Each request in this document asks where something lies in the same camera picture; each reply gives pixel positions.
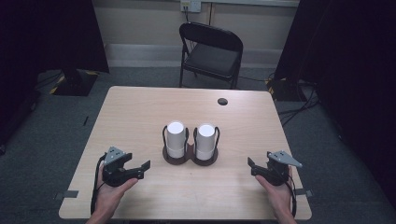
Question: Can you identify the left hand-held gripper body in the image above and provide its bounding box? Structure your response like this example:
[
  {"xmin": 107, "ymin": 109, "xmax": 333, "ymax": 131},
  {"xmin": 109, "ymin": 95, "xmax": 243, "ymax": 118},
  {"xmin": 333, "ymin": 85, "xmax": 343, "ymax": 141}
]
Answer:
[{"xmin": 102, "ymin": 146, "xmax": 134, "ymax": 188}]

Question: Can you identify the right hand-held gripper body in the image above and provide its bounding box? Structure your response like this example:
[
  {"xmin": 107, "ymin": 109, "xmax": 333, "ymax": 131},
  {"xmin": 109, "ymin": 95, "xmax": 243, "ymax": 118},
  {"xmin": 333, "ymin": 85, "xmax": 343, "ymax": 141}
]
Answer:
[{"xmin": 264, "ymin": 150, "xmax": 304, "ymax": 188}]

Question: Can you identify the person's right hand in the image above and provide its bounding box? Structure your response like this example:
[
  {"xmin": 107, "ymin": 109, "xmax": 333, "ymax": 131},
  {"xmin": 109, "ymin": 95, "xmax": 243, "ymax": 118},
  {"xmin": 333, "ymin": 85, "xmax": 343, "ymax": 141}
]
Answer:
[{"xmin": 254, "ymin": 166, "xmax": 294, "ymax": 217}]

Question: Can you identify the person's left hand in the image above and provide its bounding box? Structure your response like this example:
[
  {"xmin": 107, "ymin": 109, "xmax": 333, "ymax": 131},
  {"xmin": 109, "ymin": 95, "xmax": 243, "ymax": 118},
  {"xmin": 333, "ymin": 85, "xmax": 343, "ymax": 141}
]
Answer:
[{"xmin": 93, "ymin": 166, "xmax": 139, "ymax": 217}]

